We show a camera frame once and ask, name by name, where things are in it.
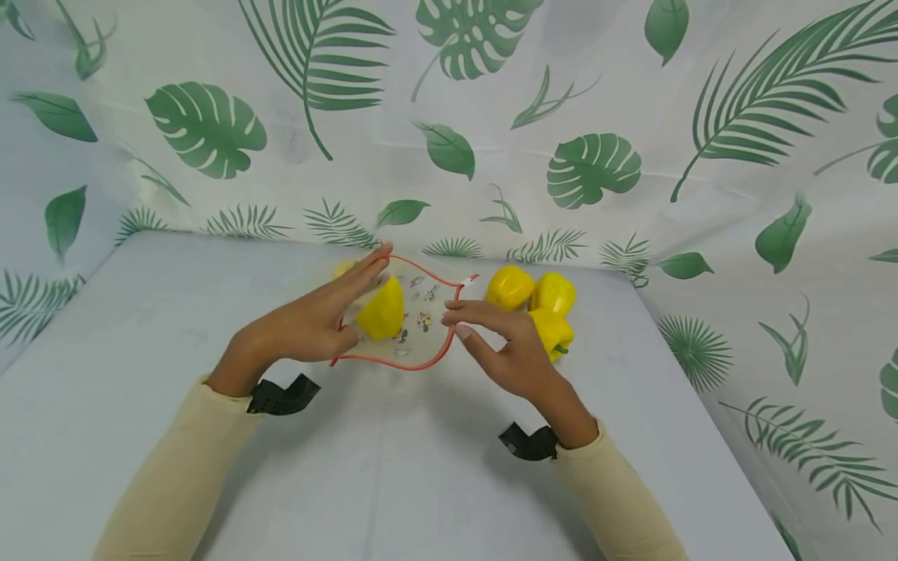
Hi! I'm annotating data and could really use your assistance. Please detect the black wrist band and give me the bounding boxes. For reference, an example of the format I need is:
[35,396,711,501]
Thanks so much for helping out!
[246,373,323,417]
[498,422,560,462]

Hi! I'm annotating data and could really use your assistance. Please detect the clear printed pouch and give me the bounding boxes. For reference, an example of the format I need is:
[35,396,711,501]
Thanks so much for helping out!
[330,254,480,372]

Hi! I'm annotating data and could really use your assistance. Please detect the person's left forearm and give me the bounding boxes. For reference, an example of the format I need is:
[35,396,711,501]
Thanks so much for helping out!
[91,335,276,561]

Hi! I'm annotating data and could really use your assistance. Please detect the person's right hand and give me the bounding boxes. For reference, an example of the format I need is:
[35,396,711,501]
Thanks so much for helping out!
[441,300,571,406]

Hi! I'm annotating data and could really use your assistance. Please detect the person's right forearm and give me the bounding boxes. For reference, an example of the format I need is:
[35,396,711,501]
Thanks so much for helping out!
[530,374,691,561]

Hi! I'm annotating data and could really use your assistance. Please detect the person's left hand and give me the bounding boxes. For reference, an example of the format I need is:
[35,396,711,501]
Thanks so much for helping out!
[228,242,394,383]

